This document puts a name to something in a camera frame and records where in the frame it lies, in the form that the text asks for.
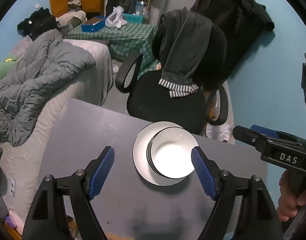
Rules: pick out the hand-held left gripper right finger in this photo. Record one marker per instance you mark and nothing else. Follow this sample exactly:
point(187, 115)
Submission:
point(204, 172)

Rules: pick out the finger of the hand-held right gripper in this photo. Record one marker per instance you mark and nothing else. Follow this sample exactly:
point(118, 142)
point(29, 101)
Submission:
point(266, 132)
point(247, 137)

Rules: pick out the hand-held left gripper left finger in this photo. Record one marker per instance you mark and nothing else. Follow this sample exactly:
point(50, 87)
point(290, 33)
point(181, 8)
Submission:
point(103, 172)

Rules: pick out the white dark-rimmed plate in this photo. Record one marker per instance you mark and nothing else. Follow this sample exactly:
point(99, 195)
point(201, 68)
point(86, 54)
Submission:
point(140, 150)

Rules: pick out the person's right hand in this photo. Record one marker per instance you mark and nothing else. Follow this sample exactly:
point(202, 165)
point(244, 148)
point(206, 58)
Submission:
point(286, 200)

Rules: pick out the white crumpled bag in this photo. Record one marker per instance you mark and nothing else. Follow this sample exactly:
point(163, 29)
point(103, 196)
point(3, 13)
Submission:
point(219, 133)

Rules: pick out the bed with white sheet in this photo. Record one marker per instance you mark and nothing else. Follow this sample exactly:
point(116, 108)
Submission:
point(25, 160)

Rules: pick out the black office chair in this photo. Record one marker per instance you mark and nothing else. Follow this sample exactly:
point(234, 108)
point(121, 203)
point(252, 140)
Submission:
point(163, 105)

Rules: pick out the purple cloth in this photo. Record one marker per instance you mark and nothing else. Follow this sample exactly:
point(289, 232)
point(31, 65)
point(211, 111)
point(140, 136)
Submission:
point(10, 221)

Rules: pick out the dark grey striped-cuff pants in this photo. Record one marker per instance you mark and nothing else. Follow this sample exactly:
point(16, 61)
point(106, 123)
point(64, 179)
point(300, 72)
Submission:
point(183, 45)

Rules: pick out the grey duvet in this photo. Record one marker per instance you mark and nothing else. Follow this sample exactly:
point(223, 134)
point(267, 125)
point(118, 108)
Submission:
point(35, 80)

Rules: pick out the black hanging jacket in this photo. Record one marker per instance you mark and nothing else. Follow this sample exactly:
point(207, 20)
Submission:
point(237, 15)

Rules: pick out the green checked tablecloth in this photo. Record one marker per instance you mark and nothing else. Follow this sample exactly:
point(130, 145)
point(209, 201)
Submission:
point(128, 40)

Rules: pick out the green cushion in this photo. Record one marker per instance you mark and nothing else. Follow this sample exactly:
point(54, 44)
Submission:
point(3, 70)

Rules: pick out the blue cardboard box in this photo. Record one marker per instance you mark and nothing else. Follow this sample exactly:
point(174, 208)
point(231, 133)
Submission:
point(93, 26)

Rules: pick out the white plastic bag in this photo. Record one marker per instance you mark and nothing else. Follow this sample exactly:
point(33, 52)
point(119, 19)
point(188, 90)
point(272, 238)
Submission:
point(114, 18)

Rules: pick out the beige and olive clothing pile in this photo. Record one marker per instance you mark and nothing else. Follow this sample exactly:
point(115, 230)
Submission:
point(73, 18)

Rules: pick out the teal box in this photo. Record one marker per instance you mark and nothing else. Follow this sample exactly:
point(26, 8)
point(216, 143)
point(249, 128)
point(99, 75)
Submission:
point(134, 18)

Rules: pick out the black clothing pile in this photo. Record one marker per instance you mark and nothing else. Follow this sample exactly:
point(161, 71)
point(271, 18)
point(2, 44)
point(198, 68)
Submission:
point(40, 22)

